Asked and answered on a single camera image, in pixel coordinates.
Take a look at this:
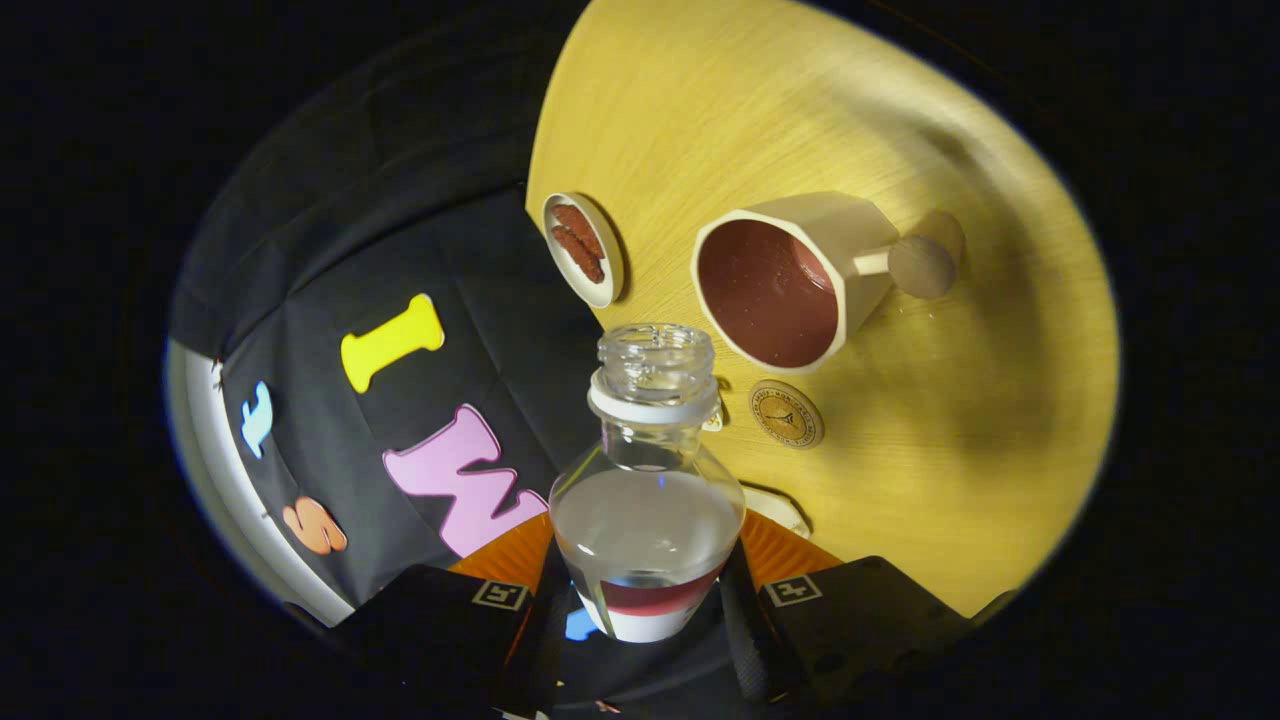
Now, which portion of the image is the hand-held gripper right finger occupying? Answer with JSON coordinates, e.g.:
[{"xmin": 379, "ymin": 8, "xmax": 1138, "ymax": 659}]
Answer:
[{"xmin": 720, "ymin": 510, "xmax": 976, "ymax": 711}]

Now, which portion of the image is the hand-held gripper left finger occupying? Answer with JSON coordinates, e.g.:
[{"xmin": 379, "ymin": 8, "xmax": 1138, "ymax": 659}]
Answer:
[{"xmin": 335, "ymin": 512, "xmax": 566, "ymax": 716}]

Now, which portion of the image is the clear juice bottle red label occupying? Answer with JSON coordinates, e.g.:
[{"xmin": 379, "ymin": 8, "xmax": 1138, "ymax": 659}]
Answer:
[{"xmin": 548, "ymin": 322, "xmax": 747, "ymax": 644}]

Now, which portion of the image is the round cork coaster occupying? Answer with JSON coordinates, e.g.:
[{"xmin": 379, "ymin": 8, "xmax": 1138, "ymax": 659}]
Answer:
[{"xmin": 749, "ymin": 379, "xmax": 826, "ymax": 450}]

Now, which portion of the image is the beige cup with wooden handle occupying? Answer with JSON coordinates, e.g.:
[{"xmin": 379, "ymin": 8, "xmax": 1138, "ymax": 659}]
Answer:
[{"xmin": 690, "ymin": 192, "xmax": 966, "ymax": 375}]

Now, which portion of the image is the cream toaster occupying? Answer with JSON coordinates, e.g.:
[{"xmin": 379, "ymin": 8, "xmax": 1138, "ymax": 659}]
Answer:
[{"xmin": 742, "ymin": 485, "xmax": 811, "ymax": 539}]

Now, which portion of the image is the wooden table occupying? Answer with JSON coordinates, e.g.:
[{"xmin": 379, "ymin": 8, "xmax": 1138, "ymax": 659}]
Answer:
[{"xmin": 525, "ymin": 0, "xmax": 1121, "ymax": 619}]

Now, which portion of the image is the red sausage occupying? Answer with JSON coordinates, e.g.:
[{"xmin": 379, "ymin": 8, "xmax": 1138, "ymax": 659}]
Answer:
[
  {"xmin": 551, "ymin": 225, "xmax": 606, "ymax": 285},
  {"xmin": 553, "ymin": 204, "xmax": 605, "ymax": 259}
]

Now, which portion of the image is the white oval plate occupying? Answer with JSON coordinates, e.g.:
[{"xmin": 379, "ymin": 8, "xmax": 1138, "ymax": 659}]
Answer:
[{"xmin": 541, "ymin": 192, "xmax": 626, "ymax": 309}]

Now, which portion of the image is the black backdrop cloth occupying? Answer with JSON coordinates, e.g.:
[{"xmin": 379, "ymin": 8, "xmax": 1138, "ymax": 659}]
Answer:
[{"xmin": 165, "ymin": 0, "xmax": 781, "ymax": 720}]

